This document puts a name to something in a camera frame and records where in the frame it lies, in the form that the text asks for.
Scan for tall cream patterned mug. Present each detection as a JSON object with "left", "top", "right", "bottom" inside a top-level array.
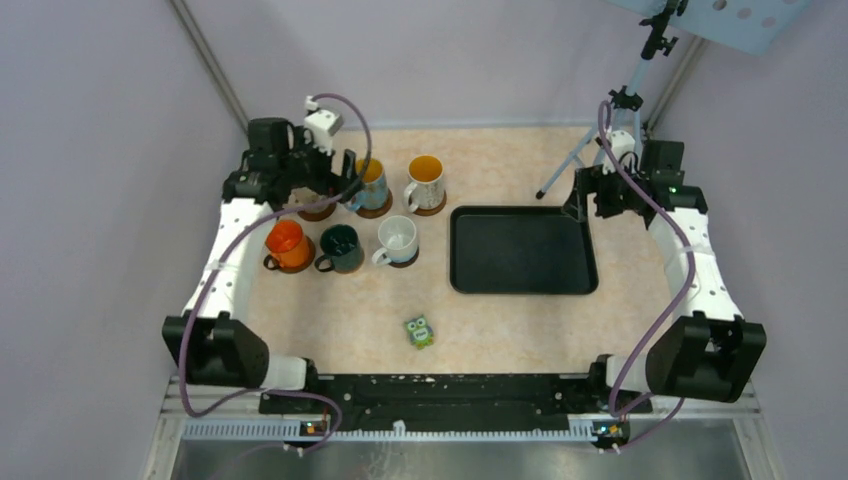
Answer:
[{"left": 290, "top": 187, "right": 329, "bottom": 211}]

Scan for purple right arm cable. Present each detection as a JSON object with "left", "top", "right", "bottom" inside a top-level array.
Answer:
[{"left": 596, "top": 99, "right": 698, "bottom": 455}]

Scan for white cable duct strip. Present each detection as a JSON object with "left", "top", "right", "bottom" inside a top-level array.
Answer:
[{"left": 182, "top": 419, "right": 598, "bottom": 443}]

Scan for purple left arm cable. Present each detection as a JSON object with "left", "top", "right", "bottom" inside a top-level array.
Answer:
[{"left": 177, "top": 92, "right": 374, "bottom": 458}]

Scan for black mug orange inside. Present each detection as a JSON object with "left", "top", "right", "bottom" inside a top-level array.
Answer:
[{"left": 265, "top": 220, "right": 316, "bottom": 267}]

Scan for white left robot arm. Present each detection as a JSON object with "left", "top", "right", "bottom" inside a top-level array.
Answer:
[{"left": 162, "top": 93, "right": 363, "bottom": 414}]

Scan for plain white mug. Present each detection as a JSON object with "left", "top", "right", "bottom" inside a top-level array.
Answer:
[{"left": 371, "top": 215, "right": 420, "bottom": 266}]

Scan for black serving tray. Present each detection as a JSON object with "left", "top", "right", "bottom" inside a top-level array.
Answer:
[{"left": 449, "top": 206, "right": 599, "bottom": 296}]

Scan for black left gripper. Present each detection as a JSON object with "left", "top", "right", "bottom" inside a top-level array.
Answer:
[{"left": 281, "top": 126, "right": 365, "bottom": 204}]

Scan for blue camera tripod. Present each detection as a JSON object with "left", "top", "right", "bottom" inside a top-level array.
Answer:
[{"left": 536, "top": 0, "right": 688, "bottom": 200}]

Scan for blue mug yellow inside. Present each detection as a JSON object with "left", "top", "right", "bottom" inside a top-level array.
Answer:
[{"left": 345, "top": 159, "right": 390, "bottom": 212}]

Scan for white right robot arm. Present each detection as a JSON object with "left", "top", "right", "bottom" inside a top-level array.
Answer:
[{"left": 562, "top": 130, "right": 767, "bottom": 412}]

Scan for white mug yellow inside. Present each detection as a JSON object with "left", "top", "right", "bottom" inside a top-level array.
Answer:
[{"left": 403, "top": 155, "right": 446, "bottom": 214}]

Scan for dark green mug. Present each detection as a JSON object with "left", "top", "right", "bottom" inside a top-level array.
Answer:
[{"left": 314, "top": 224, "right": 363, "bottom": 274}]

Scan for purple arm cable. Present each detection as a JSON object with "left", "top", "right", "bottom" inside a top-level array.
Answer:
[
  {"left": 177, "top": 92, "right": 374, "bottom": 458},
  {"left": 596, "top": 99, "right": 698, "bottom": 455}
]

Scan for light blue perforated panel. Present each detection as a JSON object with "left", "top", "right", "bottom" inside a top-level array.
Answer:
[{"left": 610, "top": 0, "right": 811, "bottom": 55}]

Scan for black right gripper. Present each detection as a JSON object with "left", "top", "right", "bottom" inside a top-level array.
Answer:
[{"left": 561, "top": 159, "right": 646, "bottom": 223}]

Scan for light wooden coaster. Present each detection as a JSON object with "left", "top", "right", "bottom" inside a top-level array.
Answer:
[{"left": 351, "top": 248, "right": 365, "bottom": 273}]

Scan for green owl figure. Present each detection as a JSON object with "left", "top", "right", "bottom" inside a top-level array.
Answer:
[{"left": 404, "top": 315, "right": 435, "bottom": 350}]

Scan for dark brown coaster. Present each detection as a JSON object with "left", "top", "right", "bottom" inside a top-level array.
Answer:
[{"left": 388, "top": 249, "right": 420, "bottom": 269}]

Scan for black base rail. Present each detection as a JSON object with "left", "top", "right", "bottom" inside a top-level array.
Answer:
[{"left": 259, "top": 374, "right": 610, "bottom": 432}]

